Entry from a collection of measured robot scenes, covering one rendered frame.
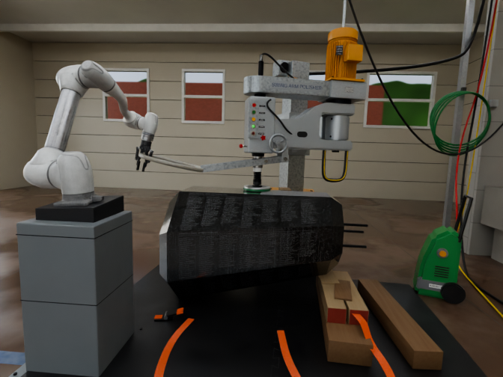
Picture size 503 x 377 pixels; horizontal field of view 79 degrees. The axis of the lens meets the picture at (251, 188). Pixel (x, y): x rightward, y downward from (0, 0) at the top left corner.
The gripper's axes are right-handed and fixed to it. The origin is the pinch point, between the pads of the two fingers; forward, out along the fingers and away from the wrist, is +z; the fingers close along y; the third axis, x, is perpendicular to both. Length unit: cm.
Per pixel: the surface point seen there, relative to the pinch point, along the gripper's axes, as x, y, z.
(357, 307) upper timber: -43, 169, 47
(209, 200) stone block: -10, 59, 11
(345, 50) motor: 16, 129, -124
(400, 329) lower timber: -42, 198, 53
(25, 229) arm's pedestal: -89, -12, 35
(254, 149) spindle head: 4, 81, -34
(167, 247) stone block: -28, 42, 46
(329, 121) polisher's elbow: 25, 133, -71
